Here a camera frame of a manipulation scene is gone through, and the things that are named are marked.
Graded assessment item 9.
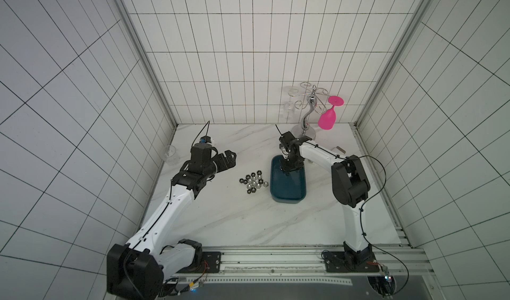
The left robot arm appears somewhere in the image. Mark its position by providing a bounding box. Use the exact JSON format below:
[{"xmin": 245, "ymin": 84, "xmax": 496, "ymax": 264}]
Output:
[{"xmin": 106, "ymin": 143, "xmax": 236, "ymax": 299}]

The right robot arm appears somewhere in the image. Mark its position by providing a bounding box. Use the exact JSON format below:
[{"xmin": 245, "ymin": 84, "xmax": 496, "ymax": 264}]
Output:
[{"xmin": 270, "ymin": 131, "xmax": 375, "ymax": 272}]

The teal storage box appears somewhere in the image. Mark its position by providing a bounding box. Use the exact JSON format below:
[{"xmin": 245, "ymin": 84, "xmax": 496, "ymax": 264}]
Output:
[{"xmin": 269, "ymin": 155, "xmax": 307, "ymax": 204}]

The small white box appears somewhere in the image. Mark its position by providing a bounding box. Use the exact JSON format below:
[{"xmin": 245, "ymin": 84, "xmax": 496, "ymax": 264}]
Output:
[{"xmin": 336, "ymin": 146, "xmax": 346, "ymax": 154}]

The clear glass tumbler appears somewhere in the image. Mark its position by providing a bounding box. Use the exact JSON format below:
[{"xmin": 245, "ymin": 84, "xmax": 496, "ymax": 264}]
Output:
[{"xmin": 163, "ymin": 145, "xmax": 180, "ymax": 166}]

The pink wine glass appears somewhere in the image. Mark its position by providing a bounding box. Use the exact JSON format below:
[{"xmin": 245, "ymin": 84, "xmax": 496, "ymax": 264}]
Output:
[{"xmin": 317, "ymin": 96, "xmax": 344, "ymax": 130}]

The clear hanging wine glass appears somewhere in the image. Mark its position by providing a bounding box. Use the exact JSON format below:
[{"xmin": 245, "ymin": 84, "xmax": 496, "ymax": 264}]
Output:
[{"xmin": 283, "ymin": 86, "xmax": 300, "ymax": 116}]

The chrome wine glass rack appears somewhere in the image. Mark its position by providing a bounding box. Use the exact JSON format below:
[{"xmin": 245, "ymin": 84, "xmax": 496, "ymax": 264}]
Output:
[{"xmin": 289, "ymin": 82, "xmax": 329, "ymax": 140}]

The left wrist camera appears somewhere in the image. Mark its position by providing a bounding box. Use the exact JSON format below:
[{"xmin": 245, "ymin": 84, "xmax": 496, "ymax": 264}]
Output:
[{"xmin": 199, "ymin": 135, "xmax": 213, "ymax": 145}]

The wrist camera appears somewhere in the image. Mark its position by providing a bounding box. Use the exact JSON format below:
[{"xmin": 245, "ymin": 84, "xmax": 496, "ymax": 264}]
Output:
[
  {"xmin": 199, "ymin": 135, "xmax": 213, "ymax": 145},
  {"xmin": 279, "ymin": 131, "xmax": 296, "ymax": 148}
]

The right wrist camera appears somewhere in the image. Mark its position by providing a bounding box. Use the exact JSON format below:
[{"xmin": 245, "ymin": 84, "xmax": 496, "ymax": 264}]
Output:
[{"xmin": 279, "ymin": 131, "xmax": 296, "ymax": 148}]

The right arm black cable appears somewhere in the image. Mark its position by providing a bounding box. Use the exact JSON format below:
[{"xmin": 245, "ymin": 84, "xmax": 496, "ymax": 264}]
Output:
[{"xmin": 356, "ymin": 154, "xmax": 410, "ymax": 297}]

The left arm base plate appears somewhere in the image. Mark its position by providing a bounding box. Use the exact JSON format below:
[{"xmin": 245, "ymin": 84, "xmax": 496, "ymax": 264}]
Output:
[{"xmin": 189, "ymin": 252, "xmax": 223, "ymax": 273}]

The aluminium mounting rail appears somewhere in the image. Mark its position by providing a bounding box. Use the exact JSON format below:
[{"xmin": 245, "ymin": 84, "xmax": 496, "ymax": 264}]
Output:
[{"xmin": 171, "ymin": 243, "xmax": 433, "ymax": 287}]

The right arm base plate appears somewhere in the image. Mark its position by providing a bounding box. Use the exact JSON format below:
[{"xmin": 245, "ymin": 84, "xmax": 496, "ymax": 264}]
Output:
[{"xmin": 321, "ymin": 250, "xmax": 380, "ymax": 273}]

